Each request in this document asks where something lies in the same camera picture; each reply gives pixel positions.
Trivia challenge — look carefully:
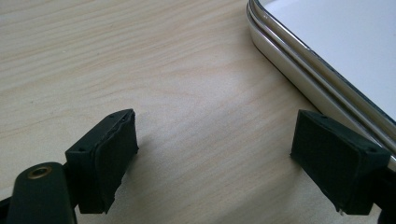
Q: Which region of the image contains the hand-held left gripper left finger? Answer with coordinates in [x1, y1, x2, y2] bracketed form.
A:
[64, 107, 140, 215]

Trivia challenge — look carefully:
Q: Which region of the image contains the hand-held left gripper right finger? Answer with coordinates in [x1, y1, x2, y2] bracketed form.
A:
[290, 108, 392, 217]

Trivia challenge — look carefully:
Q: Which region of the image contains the white square tray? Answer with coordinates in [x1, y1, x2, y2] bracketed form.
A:
[249, 0, 396, 138]
[246, 4, 396, 172]

